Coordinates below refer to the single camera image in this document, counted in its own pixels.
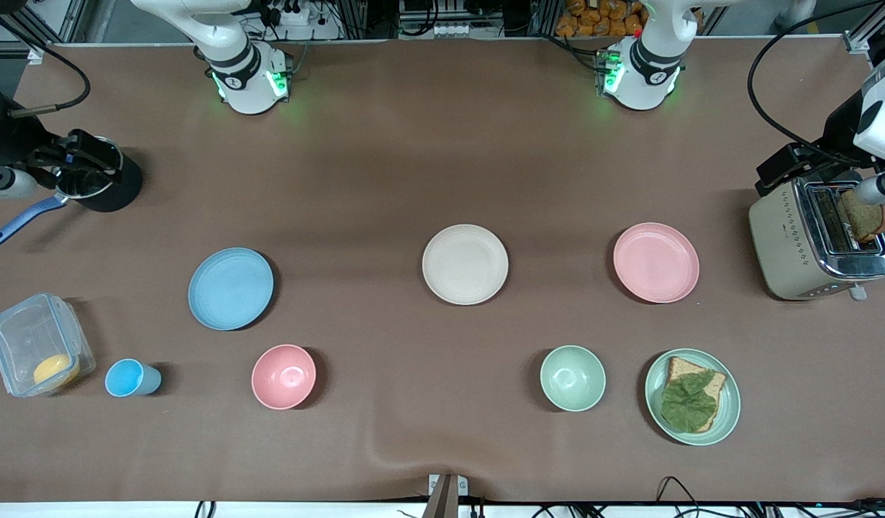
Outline green bowl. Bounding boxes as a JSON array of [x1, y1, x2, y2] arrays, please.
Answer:
[[540, 345, 607, 412]]

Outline beige plate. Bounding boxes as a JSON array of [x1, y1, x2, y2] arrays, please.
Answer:
[[422, 224, 509, 306]]

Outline bread slice under lettuce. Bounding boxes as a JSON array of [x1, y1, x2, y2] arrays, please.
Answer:
[[662, 356, 727, 434]]

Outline black pot with blue handle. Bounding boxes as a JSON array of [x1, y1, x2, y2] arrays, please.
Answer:
[[0, 137, 145, 247]]

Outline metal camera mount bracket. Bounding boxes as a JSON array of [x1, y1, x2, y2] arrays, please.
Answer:
[[422, 473, 468, 518]]

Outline brown bread slice in toaster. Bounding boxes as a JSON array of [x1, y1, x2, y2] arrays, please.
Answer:
[[838, 188, 885, 243]]

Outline beige and chrome toaster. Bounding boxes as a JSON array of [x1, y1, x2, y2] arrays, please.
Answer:
[[748, 176, 885, 301]]

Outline green lettuce leaf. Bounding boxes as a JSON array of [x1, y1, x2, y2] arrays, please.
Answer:
[[661, 371, 718, 434]]

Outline green plate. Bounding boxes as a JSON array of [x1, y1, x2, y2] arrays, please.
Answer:
[[645, 349, 741, 447]]

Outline clear plastic container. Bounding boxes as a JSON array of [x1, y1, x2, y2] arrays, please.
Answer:
[[0, 292, 96, 398]]

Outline blue plate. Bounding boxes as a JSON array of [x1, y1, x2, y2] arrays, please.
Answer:
[[189, 247, 275, 332]]

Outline bag of orange buns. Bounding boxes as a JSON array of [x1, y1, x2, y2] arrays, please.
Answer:
[[555, 0, 648, 38]]

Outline white power strip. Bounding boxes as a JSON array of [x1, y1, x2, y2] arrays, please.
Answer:
[[266, 0, 342, 40]]

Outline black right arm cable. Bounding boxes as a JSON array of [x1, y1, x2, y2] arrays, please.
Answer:
[[0, 14, 91, 119]]

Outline blue cup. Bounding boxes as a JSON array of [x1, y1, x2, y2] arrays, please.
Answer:
[[104, 358, 163, 398]]

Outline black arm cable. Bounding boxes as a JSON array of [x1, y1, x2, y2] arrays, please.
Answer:
[[0, 14, 91, 119], [747, 0, 885, 170]]

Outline pink plate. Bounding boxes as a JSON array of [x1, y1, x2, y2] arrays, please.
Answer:
[[614, 222, 700, 304]]

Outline yellow round food piece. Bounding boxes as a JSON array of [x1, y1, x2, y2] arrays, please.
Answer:
[[32, 354, 81, 389]]

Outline black looped floor cable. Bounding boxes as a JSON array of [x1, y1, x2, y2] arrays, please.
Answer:
[[655, 476, 706, 518]]

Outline pink bowl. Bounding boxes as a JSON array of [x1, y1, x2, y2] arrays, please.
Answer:
[[252, 345, 317, 411]]

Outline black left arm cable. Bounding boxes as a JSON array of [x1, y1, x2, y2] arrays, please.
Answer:
[[747, 0, 885, 170]]

